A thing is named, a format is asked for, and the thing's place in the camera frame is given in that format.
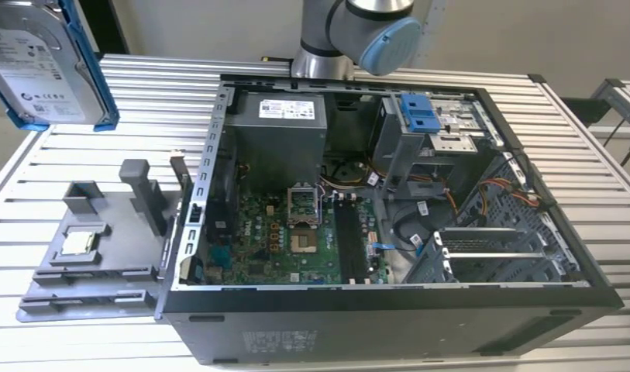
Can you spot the black PC case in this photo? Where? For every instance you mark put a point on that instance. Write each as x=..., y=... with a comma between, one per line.
x=345, y=329

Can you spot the silver CPU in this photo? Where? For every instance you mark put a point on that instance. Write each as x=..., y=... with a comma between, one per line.
x=77, y=242

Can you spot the grey power supply unit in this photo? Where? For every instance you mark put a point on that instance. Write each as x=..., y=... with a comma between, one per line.
x=277, y=147

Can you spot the aluminium frame table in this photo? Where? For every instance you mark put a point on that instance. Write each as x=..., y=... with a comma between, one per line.
x=616, y=91

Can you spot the hard disk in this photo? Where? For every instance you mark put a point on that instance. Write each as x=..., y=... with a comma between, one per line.
x=35, y=77

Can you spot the black graphics card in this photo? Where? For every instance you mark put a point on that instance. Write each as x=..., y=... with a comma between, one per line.
x=179, y=170

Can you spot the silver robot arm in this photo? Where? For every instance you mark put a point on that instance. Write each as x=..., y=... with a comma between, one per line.
x=319, y=38

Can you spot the metal drive cage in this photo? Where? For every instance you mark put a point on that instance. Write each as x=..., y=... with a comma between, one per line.
x=396, y=155

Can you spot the CPU socket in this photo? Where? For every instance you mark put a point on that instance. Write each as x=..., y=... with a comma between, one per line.
x=304, y=242

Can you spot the metal disk bay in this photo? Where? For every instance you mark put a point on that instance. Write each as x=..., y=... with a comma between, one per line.
x=428, y=267

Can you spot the blue plastic drive latch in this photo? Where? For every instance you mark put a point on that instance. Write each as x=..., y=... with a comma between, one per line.
x=417, y=112

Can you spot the grey parts rack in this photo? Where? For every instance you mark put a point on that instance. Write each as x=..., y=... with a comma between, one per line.
x=117, y=240

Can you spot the black plug yellow tip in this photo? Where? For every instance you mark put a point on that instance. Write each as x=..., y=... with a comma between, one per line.
x=275, y=59

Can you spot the black RAM slot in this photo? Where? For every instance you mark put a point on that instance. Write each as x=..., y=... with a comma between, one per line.
x=355, y=236
x=341, y=236
x=348, y=236

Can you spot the green motherboard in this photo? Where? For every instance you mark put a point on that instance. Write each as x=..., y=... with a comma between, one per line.
x=263, y=267

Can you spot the locking lever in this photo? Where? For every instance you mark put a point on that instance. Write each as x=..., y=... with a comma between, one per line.
x=321, y=205

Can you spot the black post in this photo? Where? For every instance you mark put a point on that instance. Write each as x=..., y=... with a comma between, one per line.
x=104, y=27

